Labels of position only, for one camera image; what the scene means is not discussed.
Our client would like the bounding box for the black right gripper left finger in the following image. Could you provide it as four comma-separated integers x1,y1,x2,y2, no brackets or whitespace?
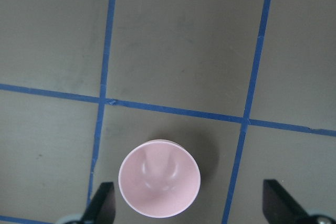
80,182,116,224

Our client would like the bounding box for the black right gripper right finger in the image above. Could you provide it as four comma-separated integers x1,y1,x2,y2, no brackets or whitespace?
262,179,309,223

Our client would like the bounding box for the pink bowl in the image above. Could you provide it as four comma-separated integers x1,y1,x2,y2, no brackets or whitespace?
118,139,201,218

